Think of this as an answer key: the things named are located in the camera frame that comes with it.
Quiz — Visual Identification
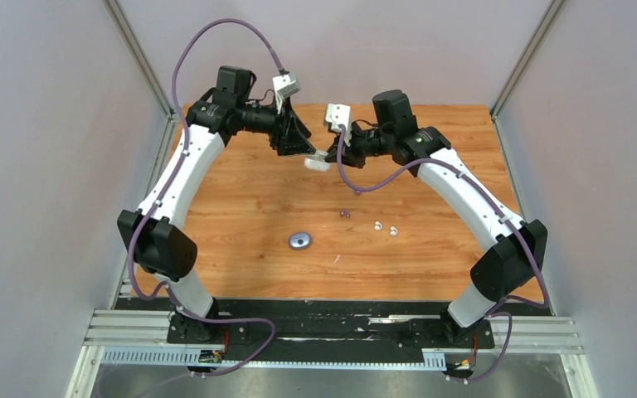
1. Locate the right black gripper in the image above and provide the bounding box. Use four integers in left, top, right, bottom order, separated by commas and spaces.
326, 121, 393, 169

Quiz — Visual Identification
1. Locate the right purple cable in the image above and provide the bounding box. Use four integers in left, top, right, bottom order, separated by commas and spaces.
336, 124, 552, 383

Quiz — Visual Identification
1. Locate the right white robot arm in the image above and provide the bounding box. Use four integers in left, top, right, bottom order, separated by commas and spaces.
323, 90, 549, 347

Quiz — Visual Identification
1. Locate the purple earbud charging case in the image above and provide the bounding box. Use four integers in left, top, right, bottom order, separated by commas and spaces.
288, 231, 313, 250

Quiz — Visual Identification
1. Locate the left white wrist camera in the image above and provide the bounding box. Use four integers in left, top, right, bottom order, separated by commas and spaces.
272, 72, 301, 115

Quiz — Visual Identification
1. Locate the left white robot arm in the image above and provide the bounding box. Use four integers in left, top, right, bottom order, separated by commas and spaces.
117, 66, 316, 342

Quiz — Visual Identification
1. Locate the aluminium frame rail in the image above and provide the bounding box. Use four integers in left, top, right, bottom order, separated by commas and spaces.
66, 310, 598, 397

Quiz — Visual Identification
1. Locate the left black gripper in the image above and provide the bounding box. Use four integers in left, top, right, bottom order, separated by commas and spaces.
236, 94, 314, 157

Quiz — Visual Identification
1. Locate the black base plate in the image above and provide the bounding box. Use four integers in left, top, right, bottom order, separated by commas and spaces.
167, 298, 494, 363

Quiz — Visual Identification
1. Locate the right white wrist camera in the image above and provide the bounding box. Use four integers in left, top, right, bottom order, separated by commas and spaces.
323, 104, 353, 146

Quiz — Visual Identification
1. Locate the white earbud charging case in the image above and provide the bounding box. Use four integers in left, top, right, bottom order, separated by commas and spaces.
304, 150, 331, 172

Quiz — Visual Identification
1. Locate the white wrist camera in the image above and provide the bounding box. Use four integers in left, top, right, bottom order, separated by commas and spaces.
323, 104, 353, 146
272, 72, 301, 115

